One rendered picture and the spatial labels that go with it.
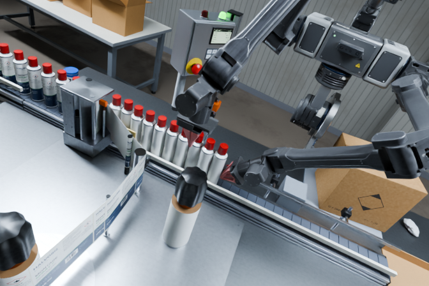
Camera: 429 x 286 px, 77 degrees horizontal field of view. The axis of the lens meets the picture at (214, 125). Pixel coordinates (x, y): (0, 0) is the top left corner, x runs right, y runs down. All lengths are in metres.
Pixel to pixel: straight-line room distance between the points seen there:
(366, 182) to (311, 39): 0.61
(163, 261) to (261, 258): 0.36
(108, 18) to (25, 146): 1.54
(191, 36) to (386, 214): 1.05
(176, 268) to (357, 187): 0.76
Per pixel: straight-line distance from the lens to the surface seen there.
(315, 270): 1.16
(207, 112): 0.69
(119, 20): 2.51
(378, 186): 1.25
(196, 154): 1.05
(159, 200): 1.03
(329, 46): 1.21
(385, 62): 1.22
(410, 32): 3.45
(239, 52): 0.64
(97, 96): 1.02
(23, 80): 1.47
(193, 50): 0.88
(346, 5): 3.40
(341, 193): 1.26
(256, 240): 1.11
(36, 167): 1.15
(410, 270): 1.45
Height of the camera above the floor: 1.70
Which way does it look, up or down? 35 degrees down
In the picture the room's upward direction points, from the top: 18 degrees clockwise
